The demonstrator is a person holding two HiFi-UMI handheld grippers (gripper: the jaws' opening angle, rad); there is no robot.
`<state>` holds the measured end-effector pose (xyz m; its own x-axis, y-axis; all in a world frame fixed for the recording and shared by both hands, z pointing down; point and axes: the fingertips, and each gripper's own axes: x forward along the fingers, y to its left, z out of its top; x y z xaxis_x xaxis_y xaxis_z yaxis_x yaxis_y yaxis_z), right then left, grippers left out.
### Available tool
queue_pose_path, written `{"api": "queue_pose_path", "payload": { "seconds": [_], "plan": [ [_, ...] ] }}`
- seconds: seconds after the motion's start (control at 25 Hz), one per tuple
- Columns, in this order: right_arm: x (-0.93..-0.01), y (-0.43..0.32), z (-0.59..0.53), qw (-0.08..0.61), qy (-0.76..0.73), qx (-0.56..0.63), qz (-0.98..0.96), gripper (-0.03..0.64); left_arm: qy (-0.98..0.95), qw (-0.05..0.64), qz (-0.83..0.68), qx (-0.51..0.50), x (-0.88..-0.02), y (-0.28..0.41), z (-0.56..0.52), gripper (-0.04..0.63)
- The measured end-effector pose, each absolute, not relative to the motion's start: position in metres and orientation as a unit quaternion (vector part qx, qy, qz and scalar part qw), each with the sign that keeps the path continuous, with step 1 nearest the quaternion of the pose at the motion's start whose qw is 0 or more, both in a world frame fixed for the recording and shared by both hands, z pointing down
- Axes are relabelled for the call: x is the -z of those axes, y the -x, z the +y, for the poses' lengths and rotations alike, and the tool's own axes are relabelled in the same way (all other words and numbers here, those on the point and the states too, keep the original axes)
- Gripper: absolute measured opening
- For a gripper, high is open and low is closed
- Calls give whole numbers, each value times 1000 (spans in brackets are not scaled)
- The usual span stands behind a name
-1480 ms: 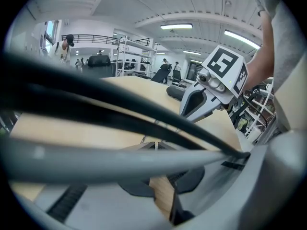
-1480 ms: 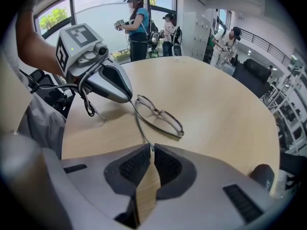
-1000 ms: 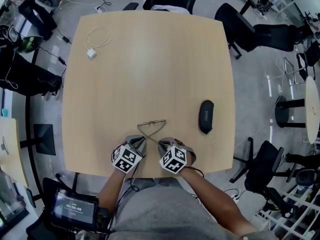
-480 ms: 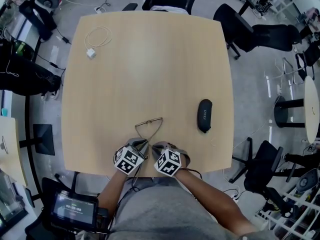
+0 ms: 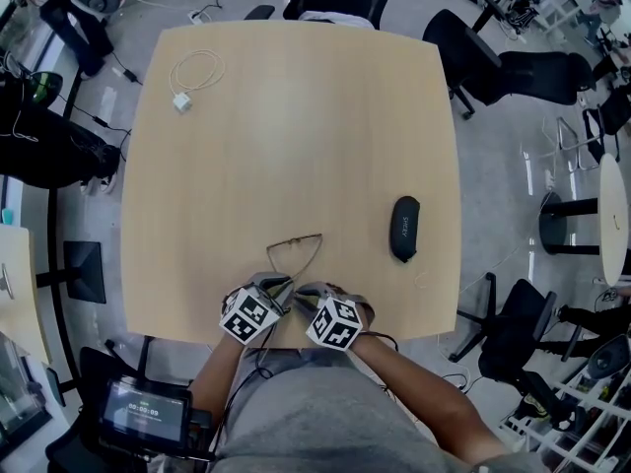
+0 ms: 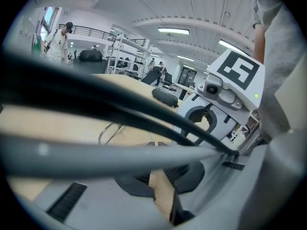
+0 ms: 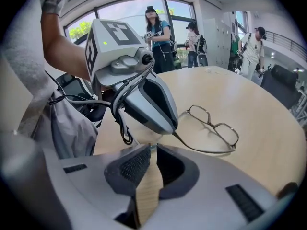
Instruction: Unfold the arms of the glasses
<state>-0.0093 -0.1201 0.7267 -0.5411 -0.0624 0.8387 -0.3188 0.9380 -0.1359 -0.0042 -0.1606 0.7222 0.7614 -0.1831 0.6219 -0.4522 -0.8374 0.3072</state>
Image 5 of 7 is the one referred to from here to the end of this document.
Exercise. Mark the small wooden table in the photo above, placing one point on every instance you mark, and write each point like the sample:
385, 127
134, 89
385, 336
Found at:
20, 293

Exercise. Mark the white storage shelf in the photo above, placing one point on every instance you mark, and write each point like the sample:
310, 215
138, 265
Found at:
581, 426

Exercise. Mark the thin-framed eyeglasses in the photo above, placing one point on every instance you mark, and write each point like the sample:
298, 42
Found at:
295, 240

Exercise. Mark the round wooden table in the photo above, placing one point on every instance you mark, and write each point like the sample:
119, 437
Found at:
613, 215

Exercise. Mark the white cloth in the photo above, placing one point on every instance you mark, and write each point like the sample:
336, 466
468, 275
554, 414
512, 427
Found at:
335, 19

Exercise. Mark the person's left forearm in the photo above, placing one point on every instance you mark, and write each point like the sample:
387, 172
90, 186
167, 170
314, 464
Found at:
217, 367

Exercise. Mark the white power strip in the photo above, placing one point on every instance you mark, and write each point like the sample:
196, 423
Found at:
195, 16

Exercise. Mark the black square table base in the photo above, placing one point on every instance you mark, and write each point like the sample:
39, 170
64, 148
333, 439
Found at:
85, 274

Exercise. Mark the chrome chair frame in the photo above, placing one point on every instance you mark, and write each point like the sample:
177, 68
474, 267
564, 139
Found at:
572, 146

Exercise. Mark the black timer monitor screen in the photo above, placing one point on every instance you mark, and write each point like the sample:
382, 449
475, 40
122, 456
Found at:
145, 412

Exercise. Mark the person's grey shirt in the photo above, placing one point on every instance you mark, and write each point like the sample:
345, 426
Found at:
335, 422

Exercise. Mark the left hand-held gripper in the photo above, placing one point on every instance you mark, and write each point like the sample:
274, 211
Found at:
249, 316

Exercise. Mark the person's grey trousers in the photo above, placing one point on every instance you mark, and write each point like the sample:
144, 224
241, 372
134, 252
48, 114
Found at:
276, 360

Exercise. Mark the black reclined office chair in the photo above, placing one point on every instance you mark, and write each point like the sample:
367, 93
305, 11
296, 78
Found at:
517, 77

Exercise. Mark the yellow-green shoes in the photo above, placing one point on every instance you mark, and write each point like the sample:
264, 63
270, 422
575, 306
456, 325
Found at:
536, 407

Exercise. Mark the black eyeglasses case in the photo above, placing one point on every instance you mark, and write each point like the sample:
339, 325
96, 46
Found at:
404, 229

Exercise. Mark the black floor power adapter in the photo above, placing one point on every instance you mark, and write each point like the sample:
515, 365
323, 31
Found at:
129, 75

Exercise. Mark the glass cabinet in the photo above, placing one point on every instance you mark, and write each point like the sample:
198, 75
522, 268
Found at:
17, 392

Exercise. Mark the white charger adapter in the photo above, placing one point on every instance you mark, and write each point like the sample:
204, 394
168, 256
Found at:
182, 104

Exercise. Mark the black white-rimmed pod chair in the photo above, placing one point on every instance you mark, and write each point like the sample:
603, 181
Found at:
84, 18
611, 360

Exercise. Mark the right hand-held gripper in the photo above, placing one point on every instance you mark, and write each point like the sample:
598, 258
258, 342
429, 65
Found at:
335, 323

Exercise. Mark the person's right forearm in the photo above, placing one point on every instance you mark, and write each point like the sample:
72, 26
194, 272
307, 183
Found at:
419, 392

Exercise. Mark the small stand on table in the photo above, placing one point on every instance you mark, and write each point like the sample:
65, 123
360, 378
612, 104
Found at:
6, 281

